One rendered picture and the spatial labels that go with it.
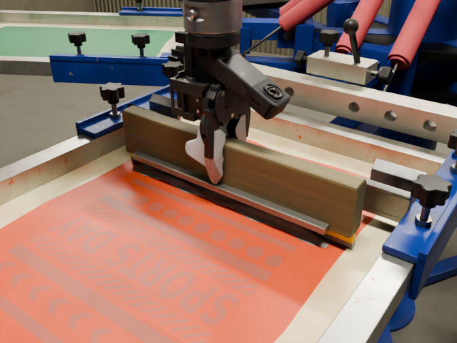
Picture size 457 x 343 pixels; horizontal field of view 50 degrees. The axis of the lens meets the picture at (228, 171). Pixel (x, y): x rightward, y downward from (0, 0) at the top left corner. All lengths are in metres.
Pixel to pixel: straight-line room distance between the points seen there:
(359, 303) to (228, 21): 0.36
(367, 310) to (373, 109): 0.47
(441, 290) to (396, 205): 1.48
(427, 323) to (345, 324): 1.48
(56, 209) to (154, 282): 0.22
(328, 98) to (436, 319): 1.25
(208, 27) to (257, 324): 0.35
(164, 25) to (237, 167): 1.15
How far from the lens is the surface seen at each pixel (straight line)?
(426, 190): 0.60
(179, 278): 0.60
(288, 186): 0.64
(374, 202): 0.68
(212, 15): 0.61
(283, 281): 0.60
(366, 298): 0.54
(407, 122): 0.90
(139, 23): 1.80
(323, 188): 0.61
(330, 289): 0.60
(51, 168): 0.83
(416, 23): 1.16
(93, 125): 0.89
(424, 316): 2.01
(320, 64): 0.99
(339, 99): 0.93
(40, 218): 0.75
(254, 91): 0.61
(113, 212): 0.73
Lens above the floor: 1.35
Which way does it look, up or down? 30 degrees down
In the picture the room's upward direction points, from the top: straight up
